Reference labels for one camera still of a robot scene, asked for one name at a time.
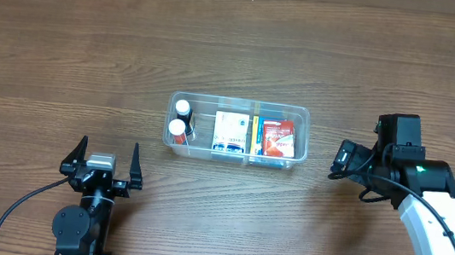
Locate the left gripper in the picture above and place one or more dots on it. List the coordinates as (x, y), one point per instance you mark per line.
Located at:
(136, 172)

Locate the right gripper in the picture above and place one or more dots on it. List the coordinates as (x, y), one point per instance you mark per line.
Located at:
(358, 153)

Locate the red white packet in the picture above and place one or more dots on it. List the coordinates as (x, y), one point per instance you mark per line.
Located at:
(278, 138)

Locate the orange bottle white cap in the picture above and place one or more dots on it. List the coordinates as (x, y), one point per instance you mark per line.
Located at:
(177, 128)

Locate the blue yellow VapoDrops box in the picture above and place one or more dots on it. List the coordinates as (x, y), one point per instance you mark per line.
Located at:
(256, 150)

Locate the dark bottle white cap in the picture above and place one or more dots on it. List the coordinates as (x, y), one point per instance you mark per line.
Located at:
(185, 113)

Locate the white blue Hansaplast box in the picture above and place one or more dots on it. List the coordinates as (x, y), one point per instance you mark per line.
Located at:
(230, 132)

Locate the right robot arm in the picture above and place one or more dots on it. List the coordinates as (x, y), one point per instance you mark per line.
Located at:
(396, 169)

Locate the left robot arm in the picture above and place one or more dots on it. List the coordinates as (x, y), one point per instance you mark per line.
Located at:
(83, 229)

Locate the clear plastic container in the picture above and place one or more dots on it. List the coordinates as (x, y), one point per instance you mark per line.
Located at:
(204, 106)

